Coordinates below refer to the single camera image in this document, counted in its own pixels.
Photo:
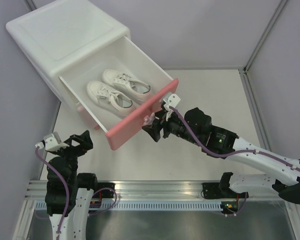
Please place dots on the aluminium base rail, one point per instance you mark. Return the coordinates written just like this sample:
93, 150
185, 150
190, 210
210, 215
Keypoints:
155, 190

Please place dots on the light pink drawer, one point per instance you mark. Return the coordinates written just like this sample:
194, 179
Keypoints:
86, 117

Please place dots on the white sneaker sideways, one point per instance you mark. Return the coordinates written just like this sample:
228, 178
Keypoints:
110, 99

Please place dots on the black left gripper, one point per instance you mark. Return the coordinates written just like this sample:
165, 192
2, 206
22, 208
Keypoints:
85, 143

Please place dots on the white plastic cabinet body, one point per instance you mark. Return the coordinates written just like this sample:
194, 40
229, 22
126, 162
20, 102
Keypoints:
62, 36

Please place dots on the dark pink drawer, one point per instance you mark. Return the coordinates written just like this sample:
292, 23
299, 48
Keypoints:
124, 56

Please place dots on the pink bunny drawer knob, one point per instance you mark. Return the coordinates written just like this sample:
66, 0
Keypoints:
148, 119

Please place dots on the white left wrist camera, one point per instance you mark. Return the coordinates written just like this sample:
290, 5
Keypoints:
52, 143

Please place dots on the aluminium corner frame post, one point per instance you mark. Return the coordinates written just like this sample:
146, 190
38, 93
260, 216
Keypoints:
265, 34

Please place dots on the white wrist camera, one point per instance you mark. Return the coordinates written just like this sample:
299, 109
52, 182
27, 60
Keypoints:
169, 102
52, 143

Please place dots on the white sneaker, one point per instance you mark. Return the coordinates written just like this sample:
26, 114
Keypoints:
135, 89

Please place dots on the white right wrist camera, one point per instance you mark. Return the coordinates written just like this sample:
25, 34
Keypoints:
169, 102

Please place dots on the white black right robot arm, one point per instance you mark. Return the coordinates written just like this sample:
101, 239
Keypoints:
279, 175

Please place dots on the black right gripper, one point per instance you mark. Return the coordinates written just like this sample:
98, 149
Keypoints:
153, 130

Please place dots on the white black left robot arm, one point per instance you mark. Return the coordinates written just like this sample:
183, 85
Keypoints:
69, 193

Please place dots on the white slotted cable duct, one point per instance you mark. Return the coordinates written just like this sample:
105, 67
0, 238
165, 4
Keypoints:
126, 205

